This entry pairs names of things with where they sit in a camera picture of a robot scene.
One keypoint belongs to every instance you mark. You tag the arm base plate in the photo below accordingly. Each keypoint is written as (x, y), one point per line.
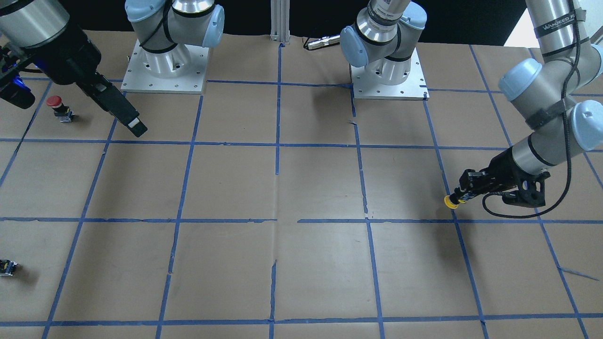
(387, 79)
(179, 71)

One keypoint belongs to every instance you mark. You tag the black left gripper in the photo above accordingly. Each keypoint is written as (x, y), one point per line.
(502, 170)

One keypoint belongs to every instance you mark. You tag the aluminium frame post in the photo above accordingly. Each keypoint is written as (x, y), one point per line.
(279, 14)

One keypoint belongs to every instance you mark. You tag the red push button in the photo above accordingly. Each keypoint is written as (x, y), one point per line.
(62, 112)

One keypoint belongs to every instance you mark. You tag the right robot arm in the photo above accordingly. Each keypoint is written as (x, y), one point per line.
(42, 33)

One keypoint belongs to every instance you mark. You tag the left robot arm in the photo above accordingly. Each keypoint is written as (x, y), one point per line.
(541, 93)

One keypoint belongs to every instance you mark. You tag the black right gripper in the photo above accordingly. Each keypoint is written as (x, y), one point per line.
(70, 59)

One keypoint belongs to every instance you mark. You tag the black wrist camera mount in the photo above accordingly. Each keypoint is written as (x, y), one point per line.
(530, 190)

